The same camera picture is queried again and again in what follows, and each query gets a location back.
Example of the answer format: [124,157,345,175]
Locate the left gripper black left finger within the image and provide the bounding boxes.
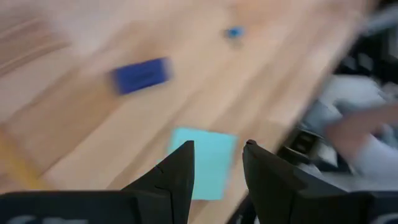
[123,140,195,224]

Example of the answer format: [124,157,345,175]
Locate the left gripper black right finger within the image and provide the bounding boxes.
[242,139,348,224]

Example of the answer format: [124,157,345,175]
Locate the teal sticky note pad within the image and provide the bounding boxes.
[167,126,239,202]

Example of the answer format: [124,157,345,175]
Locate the purple eraser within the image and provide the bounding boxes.
[109,57,172,96]

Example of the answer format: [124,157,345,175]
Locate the small blue binder clip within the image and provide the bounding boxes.
[224,26,246,40]

